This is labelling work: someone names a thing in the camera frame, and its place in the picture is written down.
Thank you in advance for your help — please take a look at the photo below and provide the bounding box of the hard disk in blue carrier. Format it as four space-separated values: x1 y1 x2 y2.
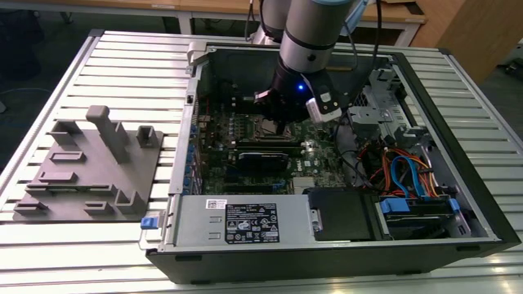
378 195 461 241

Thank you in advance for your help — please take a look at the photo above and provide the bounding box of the black wire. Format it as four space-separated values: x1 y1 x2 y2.
334 121 373 188

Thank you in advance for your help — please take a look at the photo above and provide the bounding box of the blue wire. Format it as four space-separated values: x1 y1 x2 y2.
390 155 431 202

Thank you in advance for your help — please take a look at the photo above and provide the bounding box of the black plastic shroud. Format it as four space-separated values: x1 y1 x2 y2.
305 186 389 243

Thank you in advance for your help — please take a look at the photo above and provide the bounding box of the metal socket cover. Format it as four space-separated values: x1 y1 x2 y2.
254 118 297 141

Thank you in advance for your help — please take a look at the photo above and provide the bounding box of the metal drive cage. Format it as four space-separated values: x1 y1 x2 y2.
346 69 437 149

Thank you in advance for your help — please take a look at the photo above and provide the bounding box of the wooden cabinet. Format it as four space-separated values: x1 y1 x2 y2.
410 0 523 89

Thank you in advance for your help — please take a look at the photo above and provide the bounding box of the orange wire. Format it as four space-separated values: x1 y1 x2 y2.
423 167 449 200

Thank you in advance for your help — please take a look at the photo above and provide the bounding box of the CPU socket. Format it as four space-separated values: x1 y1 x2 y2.
253 116 299 143

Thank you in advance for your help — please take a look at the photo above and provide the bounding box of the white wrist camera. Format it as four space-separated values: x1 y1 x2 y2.
305 91 343 124

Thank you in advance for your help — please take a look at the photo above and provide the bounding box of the wooden desk white frame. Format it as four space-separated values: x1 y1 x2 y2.
162 0 430 47
0 0 194 35

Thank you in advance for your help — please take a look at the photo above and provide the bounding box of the grey case latch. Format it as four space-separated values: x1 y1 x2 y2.
186 41 218 75

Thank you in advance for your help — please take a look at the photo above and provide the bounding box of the black graphics card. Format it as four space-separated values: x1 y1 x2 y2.
238 150 293 175

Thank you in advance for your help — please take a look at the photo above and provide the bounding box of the silver power supply unit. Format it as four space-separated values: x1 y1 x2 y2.
162 194 319 247

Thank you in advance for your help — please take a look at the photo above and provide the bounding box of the black PC case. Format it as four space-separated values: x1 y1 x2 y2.
145 42 521 285

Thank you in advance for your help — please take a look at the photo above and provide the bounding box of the green motherboard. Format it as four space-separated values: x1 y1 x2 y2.
195 91 358 197

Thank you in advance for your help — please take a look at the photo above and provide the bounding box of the black expansion slot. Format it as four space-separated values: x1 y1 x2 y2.
223 183 295 195
223 175 290 184

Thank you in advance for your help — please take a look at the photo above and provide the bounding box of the grey parts rack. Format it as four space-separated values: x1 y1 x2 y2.
13 105 166 222

